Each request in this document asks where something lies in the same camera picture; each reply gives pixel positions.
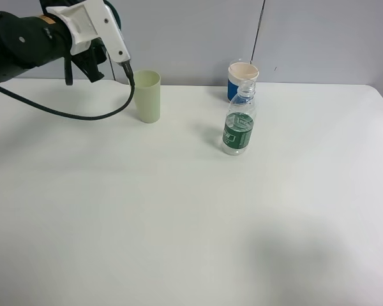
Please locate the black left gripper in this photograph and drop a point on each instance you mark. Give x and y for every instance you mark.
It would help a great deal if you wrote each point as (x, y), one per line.
(89, 60)

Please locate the teal blue plastic cup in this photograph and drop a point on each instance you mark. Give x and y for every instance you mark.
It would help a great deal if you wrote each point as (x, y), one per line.
(114, 12)

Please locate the clear water bottle green label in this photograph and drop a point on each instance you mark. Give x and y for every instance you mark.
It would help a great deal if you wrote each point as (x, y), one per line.
(240, 119)

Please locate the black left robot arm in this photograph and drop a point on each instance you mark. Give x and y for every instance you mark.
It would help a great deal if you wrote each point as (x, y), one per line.
(30, 42)

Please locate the pale yellow-green plastic cup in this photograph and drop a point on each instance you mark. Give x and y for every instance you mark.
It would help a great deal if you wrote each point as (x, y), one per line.
(147, 95)

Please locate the blue sleeved paper cup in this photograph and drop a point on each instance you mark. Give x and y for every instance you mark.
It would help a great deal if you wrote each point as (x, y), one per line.
(239, 70)

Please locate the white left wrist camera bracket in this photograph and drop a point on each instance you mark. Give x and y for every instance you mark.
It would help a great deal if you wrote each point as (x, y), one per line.
(89, 20)

